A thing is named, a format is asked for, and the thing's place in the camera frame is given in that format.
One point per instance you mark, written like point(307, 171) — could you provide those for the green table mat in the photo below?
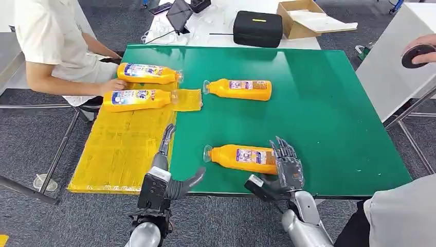
point(323, 112)

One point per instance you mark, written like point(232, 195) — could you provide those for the grey table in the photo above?
point(388, 68)

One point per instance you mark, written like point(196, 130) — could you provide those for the dark round disc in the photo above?
point(414, 56)

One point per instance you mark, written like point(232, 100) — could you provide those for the black zip case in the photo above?
point(257, 29)

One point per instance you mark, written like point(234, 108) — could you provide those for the black tablet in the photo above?
point(178, 14)

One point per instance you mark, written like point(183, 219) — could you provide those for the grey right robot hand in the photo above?
point(289, 170)

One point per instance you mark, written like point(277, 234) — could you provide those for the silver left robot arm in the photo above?
point(146, 231)

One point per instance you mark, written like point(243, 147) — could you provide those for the orange drink bottle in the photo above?
point(146, 73)
point(221, 90)
point(235, 159)
point(136, 101)

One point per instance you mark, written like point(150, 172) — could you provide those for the black device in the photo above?
point(200, 4)

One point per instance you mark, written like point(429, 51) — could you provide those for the yellow sheet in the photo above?
point(119, 150)

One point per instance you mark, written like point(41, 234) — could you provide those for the blue object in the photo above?
point(395, 5)

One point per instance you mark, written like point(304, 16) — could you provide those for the person's right hand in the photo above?
point(114, 87)

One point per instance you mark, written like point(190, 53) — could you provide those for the black phone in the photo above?
point(160, 7)

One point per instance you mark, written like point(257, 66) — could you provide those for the green and white object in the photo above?
point(363, 51)

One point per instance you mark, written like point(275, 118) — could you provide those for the open cardboard box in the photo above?
point(294, 29)

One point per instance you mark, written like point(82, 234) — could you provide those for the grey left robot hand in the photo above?
point(184, 187)

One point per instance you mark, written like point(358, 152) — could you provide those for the white foam sheet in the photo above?
point(322, 22)

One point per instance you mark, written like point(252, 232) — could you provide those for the yellow floor marker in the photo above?
point(3, 240)

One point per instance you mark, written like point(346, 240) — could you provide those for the person in grey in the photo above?
point(402, 218)

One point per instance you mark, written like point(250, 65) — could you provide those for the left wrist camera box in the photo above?
point(153, 191)

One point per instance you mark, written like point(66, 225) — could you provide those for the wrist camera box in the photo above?
point(153, 191)
point(257, 189)

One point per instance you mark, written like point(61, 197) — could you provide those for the thin black rod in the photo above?
point(220, 34)

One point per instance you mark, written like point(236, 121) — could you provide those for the clear round floor disc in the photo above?
point(45, 182)

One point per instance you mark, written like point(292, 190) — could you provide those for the person's hand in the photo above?
point(425, 42)
point(114, 87)

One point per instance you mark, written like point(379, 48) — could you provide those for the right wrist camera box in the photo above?
point(257, 189)

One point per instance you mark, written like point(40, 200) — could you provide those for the metal table leg frame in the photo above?
point(410, 136)
point(59, 150)

